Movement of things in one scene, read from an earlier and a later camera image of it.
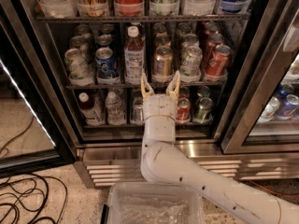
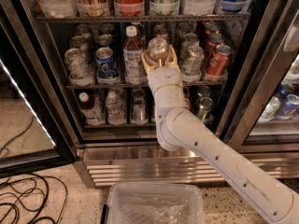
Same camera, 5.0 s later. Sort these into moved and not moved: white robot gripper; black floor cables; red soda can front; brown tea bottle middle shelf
Moved: white robot gripper
Not moved: brown tea bottle middle shelf; black floor cables; red soda can front
